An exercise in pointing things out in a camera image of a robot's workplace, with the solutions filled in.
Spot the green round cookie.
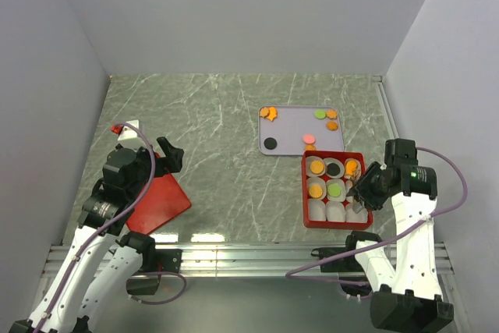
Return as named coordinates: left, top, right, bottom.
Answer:
left=327, top=183, right=342, bottom=197
left=314, top=109, right=327, bottom=119

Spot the red cookie tin box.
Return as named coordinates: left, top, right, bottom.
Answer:
left=301, top=151, right=373, bottom=231

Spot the orange round cookie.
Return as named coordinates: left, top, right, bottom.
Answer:
left=308, top=184, right=324, bottom=199
left=309, top=160, right=325, bottom=175
left=326, top=121, right=338, bottom=131

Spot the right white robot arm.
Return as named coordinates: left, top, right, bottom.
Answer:
left=343, top=139, right=454, bottom=332

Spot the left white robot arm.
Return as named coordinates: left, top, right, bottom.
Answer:
left=10, top=137, right=184, bottom=332

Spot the red tin lid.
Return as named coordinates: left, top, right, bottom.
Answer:
left=126, top=174, right=192, bottom=235

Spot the orange swirl cookie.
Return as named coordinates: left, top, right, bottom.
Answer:
left=305, top=144, right=317, bottom=151

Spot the orange flower cookie right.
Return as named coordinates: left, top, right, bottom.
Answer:
left=326, top=109, right=338, bottom=120

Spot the orange flower cookie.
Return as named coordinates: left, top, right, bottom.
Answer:
left=259, top=107, right=270, bottom=118
left=326, top=109, right=338, bottom=120

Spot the lavender plastic tray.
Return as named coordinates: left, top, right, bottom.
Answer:
left=258, top=105, right=345, bottom=156

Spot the orange flower cookie left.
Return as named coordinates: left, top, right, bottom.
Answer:
left=259, top=107, right=270, bottom=118

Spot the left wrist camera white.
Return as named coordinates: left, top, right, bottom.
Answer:
left=111, top=124, right=144, bottom=150

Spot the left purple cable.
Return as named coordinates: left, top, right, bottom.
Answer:
left=30, top=122, right=187, bottom=333

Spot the aluminium rail frame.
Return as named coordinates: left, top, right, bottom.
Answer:
left=41, top=243, right=454, bottom=278

